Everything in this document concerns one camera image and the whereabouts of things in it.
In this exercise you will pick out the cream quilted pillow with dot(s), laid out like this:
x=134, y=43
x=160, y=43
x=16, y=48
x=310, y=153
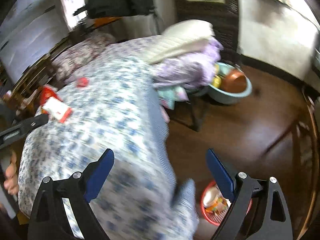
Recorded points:
x=181, y=38

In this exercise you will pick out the wooden chair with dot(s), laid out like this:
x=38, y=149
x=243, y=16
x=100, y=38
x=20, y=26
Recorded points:
x=304, y=131

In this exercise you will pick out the purple floral blanket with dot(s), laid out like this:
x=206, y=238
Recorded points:
x=190, y=70

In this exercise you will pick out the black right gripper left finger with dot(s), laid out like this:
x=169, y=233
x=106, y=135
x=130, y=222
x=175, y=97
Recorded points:
x=48, y=218

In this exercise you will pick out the left human hand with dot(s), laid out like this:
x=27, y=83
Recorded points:
x=11, y=178

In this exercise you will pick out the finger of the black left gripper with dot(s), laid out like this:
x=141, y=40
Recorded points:
x=21, y=130

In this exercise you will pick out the dark wooden bed frame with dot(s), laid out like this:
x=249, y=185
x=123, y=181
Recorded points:
x=24, y=99

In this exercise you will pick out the red white paper box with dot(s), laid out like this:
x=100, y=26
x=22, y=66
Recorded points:
x=57, y=109

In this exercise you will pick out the copper brown bowl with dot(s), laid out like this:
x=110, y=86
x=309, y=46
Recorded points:
x=234, y=82

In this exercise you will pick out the yellow plastic toy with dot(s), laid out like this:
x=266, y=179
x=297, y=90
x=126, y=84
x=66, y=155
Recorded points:
x=216, y=81

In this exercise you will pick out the blue floral bed quilt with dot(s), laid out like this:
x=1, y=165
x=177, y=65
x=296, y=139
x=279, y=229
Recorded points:
x=120, y=110

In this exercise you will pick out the small red wrapper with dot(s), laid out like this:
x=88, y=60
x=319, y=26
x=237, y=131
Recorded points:
x=82, y=82

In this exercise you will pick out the red snack wrapper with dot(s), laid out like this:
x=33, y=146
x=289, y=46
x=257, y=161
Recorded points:
x=47, y=91

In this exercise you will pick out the red plastic trash basket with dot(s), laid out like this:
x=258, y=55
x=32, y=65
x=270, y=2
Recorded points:
x=213, y=205

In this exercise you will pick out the light blue plastic basin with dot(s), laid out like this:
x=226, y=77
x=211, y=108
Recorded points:
x=226, y=98

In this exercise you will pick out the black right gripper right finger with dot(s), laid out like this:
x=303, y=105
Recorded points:
x=258, y=207

